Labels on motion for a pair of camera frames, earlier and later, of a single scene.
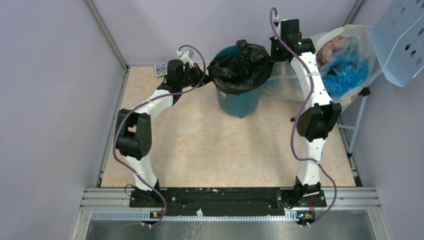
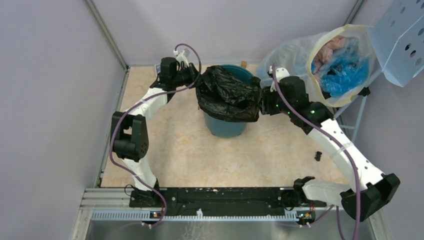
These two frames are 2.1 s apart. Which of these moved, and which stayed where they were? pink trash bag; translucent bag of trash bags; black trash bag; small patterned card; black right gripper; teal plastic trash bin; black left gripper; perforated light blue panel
Moved: black trash bag; black right gripper; teal plastic trash bin
Stayed: translucent bag of trash bags; pink trash bag; perforated light blue panel; black left gripper; small patterned card
